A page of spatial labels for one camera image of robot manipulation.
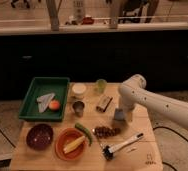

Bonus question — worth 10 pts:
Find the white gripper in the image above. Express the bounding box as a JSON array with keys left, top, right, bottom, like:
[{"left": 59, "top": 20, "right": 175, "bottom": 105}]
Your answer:
[{"left": 119, "top": 96, "right": 135, "bottom": 122}]

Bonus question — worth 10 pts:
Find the blue sponge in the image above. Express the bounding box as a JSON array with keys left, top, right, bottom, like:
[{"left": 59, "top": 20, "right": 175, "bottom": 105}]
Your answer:
[{"left": 114, "top": 108, "right": 125, "bottom": 121}]

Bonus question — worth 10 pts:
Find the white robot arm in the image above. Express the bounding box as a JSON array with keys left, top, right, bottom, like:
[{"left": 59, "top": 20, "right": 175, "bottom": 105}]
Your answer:
[{"left": 118, "top": 74, "right": 188, "bottom": 130}]

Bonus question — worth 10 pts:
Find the green translucent cup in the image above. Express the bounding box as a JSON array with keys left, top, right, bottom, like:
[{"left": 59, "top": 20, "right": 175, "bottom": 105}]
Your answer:
[{"left": 95, "top": 79, "right": 107, "bottom": 93}]

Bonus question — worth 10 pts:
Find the metal cup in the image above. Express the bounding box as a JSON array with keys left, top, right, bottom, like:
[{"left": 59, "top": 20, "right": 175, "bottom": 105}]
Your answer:
[{"left": 73, "top": 101, "right": 85, "bottom": 117}]

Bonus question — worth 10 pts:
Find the small brown box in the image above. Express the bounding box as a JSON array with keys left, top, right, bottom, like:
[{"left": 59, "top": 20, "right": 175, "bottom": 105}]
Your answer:
[{"left": 96, "top": 96, "right": 113, "bottom": 112}]

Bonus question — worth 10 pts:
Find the bunch of dark grapes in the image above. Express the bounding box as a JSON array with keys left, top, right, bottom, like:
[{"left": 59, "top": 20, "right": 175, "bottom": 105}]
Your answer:
[{"left": 94, "top": 126, "right": 121, "bottom": 138}]

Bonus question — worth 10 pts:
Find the white dish brush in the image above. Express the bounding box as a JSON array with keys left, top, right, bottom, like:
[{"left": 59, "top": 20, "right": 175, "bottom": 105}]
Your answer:
[{"left": 103, "top": 133, "right": 144, "bottom": 161}]

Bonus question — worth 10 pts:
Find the green pepper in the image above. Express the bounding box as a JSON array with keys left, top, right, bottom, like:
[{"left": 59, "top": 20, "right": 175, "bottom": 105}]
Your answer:
[{"left": 75, "top": 123, "right": 93, "bottom": 146}]

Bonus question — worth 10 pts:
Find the orange plate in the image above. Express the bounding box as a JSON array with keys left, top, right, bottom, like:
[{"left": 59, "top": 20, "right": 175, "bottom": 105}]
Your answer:
[{"left": 55, "top": 128, "right": 86, "bottom": 161}]

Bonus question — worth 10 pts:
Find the yellow corn cob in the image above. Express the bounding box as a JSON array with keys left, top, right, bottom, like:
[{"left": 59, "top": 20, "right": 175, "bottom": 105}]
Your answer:
[{"left": 63, "top": 136, "right": 85, "bottom": 154}]

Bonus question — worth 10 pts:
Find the orange fruit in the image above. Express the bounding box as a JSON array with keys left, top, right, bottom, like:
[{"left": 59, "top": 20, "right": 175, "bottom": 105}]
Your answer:
[{"left": 49, "top": 100, "right": 60, "bottom": 111}]

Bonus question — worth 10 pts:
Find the grey folded cloth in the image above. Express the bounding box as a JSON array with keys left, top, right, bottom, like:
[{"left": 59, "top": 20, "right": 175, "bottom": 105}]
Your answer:
[{"left": 36, "top": 93, "right": 55, "bottom": 113}]

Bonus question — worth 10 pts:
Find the dark purple bowl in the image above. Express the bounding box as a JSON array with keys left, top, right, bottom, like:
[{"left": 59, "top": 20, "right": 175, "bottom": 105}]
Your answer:
[{"left": 26, "top": 124, "right": 53, "bottom": 150}]

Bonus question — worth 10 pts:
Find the green plastic tray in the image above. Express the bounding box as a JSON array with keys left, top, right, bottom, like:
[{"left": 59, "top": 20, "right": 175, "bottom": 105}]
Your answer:
[{"left": 19, "top": 77, "right": 70, "bottom": 122}]

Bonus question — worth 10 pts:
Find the black cable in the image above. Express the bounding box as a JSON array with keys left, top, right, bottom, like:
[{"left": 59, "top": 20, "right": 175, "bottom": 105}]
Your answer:
[{"left": 152, "top": 125, "right": 188, "bottom": 152}]

